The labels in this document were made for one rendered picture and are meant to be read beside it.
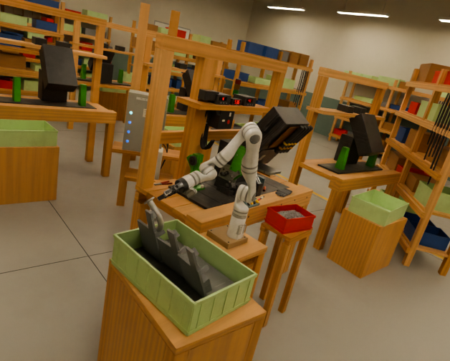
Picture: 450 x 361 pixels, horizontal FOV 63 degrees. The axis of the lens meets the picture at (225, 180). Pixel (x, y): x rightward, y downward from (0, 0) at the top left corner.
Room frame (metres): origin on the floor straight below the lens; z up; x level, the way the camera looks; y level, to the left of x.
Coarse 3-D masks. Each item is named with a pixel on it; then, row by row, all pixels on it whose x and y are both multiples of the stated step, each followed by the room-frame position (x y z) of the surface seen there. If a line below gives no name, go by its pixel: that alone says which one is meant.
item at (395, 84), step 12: (348, 72) 11.82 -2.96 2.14; (396, 84) 10.66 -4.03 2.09; (360, 96) 11.72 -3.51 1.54; (444, 96) 9.76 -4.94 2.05; (384, 108) 10.66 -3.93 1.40; (396, 108) 10.52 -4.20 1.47; (336, 120) 11.72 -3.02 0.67; (348, 120) 11.34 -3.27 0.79; (336, 132) 11.63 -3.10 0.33; (348, 132) 11.37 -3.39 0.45; (384, 132) 10.49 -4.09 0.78; (384, 144) 10.61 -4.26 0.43
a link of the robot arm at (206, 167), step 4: (208, 160) 1.87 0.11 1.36; (212, 160) 1.86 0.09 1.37; (216, 160) 1.85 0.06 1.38; (204, 164) 1.86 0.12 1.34; (208, 164) 1.86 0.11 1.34; (216, 164) 1.84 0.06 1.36; (220, 164) 1.84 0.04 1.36; (200, 168) 1.86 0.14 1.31; (204, 168) 1.85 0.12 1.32; (208, 168) 1.85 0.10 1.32; (212, 168) 1.86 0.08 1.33; (204, 172) 1.85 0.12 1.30
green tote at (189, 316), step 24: (120, 240) 1.56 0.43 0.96; (192, 240) 1.81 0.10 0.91; (120, 264) 1.55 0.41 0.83; (144, 264) 1.43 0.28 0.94; (216, 264) 1.68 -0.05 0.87; (240, 264) 1.59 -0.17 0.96; (144, 288) 1.42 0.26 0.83; (168, 288) 1.32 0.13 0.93; (240, 288) 1.45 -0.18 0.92; (168, 312) 1.30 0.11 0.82; (192, 312) 1.22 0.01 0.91; (216, 312) 1.34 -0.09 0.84
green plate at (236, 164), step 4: (240, 148) 2.78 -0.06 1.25; (244, 148) 2.76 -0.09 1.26; (236, 152) 2.78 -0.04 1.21; (240, 152) 2.76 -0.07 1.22; (244, 152) 2.74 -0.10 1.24; (236, 156) 2.76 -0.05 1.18; (240, 156) 2.75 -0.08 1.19; (236, 160) 2.75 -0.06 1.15; (240, 160) 2.73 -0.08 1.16; (232, 164) 2.76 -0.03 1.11; (236, 164) 2.74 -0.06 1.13; (240, 164) 2.72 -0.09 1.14; (232, 168) 2.74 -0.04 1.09; (236, 168) 2.72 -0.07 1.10; (240, 168) 2.70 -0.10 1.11
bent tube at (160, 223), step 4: (148, 200) 1.58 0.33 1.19; (152, 200) 1.61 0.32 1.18; (148, 204) 1.59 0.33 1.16; (152, 204) 1.59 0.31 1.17; (152, 208) 1.58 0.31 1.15; (156, 208) 1.59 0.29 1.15; (156, 212) 1.58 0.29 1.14; (160, 212) 1.59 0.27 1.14; (156, 216) 1.57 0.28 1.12; (160, 216) 1.58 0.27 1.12; (160, 220) 1.58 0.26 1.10; (160, 224) 1.58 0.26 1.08; (156, 228) 1.61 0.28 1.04; (160, 228) 1.59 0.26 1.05
